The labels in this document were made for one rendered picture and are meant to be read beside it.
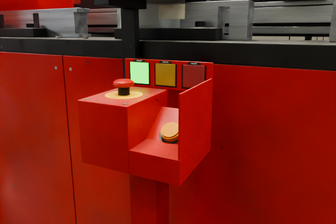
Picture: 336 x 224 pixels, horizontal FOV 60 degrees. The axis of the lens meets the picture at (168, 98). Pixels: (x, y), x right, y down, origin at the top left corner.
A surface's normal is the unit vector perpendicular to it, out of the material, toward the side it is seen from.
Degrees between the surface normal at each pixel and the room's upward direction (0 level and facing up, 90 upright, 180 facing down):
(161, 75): 90
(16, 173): 90
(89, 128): 90
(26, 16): 90
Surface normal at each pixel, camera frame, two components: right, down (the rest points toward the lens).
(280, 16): -0.47, 0.20
